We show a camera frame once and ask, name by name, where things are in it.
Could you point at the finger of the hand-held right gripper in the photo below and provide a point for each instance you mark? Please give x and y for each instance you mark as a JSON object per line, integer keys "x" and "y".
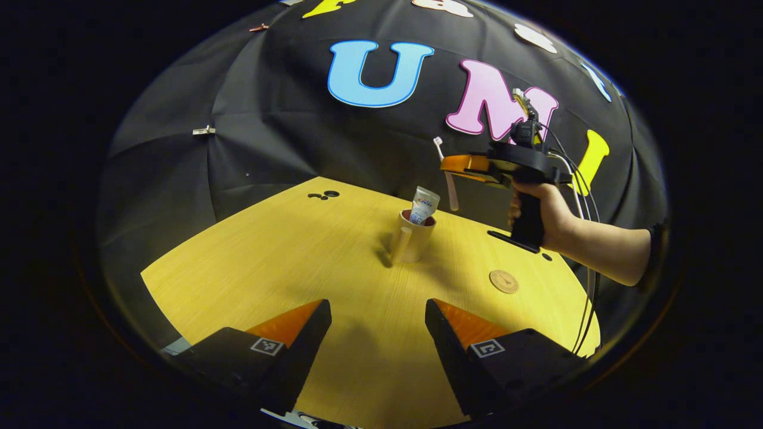
{"x": 471, "y": 164}

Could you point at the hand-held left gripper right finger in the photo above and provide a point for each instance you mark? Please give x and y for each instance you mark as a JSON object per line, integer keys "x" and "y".
{"x": 453, "y": 357}

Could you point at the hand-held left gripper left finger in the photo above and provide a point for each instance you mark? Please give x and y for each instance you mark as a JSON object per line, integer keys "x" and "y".
{"x": 280, "y": 369}

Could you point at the white toothbrush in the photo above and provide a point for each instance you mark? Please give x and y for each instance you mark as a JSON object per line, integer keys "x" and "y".
{"x": 451, "y": 190}

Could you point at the white toothpaste tube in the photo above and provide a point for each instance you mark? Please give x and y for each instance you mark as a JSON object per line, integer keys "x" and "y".
{"x": 425, "y": 205}

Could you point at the round wooden coaster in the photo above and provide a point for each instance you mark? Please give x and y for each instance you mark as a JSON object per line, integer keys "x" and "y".
{"x": 504, "y": 282}

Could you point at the beige cup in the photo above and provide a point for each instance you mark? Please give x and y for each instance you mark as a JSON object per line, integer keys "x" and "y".
{"x": 411, "y": 241}

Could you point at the wooden desktop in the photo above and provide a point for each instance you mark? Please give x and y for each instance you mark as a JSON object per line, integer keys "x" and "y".
{"x": 334, "y": 262}

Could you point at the black backdrop cloth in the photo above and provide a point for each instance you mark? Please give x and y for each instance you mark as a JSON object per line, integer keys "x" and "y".
{"x": 298, "y": 137}

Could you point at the silver metal clip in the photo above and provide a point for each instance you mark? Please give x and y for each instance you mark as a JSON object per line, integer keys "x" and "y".
{"x": 204, "y": 130}

